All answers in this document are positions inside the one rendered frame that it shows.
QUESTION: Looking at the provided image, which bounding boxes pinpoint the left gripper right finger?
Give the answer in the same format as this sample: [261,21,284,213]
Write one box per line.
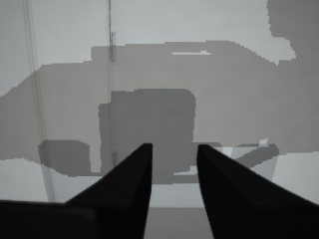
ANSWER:
[196,144,319,239]

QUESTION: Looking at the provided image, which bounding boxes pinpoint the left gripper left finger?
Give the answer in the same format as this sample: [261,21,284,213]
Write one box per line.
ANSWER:
[0,143,153,239]

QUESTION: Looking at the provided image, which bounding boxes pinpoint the white cardboard blank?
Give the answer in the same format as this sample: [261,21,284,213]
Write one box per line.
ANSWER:
[0,0,319,239]

